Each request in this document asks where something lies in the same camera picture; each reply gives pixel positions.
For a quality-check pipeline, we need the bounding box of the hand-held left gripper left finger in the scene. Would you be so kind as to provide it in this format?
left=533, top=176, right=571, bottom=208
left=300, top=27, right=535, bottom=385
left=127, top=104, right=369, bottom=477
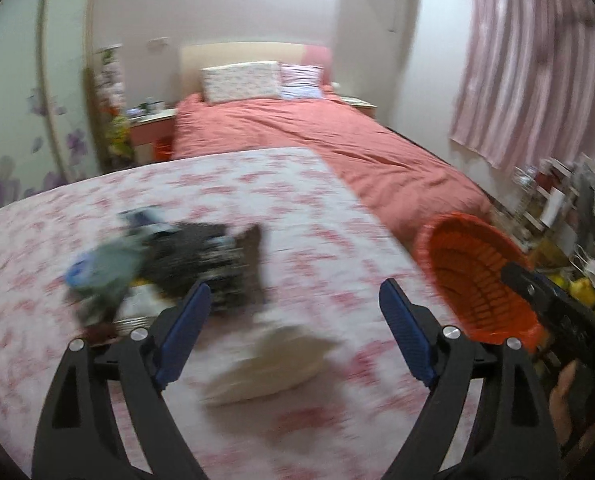
left=32, top=281, right=213, bottom=480

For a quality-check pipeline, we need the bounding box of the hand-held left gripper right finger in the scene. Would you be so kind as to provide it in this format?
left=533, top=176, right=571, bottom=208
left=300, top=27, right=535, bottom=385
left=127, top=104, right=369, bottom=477
left=379, top=278, right=563, bottom=480

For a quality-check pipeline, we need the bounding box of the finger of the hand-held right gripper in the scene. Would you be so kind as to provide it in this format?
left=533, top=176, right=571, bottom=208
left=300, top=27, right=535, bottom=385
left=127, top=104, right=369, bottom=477
left=501, top=262, right=559, bottom=317

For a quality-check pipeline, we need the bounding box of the orange plastic basket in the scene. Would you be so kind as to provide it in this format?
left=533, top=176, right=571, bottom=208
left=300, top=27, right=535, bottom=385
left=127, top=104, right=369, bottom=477
left=413, top=212, right=545, bottom=353

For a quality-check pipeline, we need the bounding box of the black daisy print cloth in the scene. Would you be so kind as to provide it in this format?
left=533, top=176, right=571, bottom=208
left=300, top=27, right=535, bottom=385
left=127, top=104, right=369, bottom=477
left=138, top=221, right=271, bottom=316

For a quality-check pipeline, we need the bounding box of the cream white cloth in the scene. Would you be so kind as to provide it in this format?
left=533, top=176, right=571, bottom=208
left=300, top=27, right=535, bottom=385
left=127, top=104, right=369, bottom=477
left=202, top=325, right=341, bottom=407

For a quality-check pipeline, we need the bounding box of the person's right hand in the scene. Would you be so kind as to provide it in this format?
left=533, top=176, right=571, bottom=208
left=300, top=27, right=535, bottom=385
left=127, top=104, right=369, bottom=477
left=549, top=359, right=595, bottom=461

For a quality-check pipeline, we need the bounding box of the yellow plastic item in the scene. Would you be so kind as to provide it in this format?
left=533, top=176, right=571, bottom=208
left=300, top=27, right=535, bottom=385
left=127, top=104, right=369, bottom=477
left=547, top=270, right=595, bottom=322

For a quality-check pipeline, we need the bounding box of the light blue squeeze tube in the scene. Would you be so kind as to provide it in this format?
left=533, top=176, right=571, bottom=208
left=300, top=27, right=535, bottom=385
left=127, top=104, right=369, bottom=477
left=66, top=237, right=151, bottom=326

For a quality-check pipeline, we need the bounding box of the purple and white pouch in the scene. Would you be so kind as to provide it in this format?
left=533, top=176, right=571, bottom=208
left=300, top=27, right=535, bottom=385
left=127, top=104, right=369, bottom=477
left=118, top=207, right=171, bottom=236

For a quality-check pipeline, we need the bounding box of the pink floral tablecloth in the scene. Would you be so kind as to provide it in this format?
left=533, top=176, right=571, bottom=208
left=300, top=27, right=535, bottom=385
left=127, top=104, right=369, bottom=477
left=0, top=146, right=483, bottom=480

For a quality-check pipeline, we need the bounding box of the salmon red duvet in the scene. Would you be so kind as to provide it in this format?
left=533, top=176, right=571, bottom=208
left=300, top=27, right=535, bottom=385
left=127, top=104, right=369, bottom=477
left=170, top=91, right=493, bottom=248

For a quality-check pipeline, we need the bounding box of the pink and white nightstand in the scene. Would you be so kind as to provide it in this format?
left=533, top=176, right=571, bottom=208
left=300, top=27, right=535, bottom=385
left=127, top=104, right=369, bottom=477
left=128, top=107, right=178, bottom=163

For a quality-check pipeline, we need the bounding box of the pink striped curtain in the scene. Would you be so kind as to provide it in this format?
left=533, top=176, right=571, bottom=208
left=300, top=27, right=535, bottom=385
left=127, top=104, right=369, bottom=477
left=448, top=0, right=595, bottom=173

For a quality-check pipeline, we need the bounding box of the wooden nightstand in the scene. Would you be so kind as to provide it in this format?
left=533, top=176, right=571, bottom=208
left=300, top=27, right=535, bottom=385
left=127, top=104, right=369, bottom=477
left=340, top=95, right=378, bottom=120

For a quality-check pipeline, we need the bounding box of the stack of plush toys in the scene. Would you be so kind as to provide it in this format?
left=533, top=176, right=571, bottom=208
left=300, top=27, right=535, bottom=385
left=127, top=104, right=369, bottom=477
left=95, top=47, right=133, bottom=161

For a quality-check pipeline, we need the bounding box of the white floral pillow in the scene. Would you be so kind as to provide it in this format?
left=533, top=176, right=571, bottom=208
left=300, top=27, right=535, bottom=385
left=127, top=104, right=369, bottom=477
left=200, top=60, right=283, bottom=106

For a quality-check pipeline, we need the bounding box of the pink striped pillow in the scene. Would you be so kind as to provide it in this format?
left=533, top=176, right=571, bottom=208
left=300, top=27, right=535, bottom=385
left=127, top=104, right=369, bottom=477
left=278, top=63, right=325, bottom=101

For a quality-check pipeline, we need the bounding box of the beige and pink headboard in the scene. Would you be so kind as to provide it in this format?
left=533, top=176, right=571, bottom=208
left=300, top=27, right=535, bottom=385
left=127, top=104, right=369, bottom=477
left=179, top=42, right=334, bottom=103

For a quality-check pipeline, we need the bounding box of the wardrobe with purple flowers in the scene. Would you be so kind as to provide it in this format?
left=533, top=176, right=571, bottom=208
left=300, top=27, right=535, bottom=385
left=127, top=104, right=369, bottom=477
left=0, top=0, right=103, bottom=216

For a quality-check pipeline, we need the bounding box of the white wire rack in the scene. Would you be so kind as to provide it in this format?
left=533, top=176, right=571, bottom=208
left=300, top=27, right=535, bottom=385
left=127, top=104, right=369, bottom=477
left=512, top=154, right=595, bottom=261

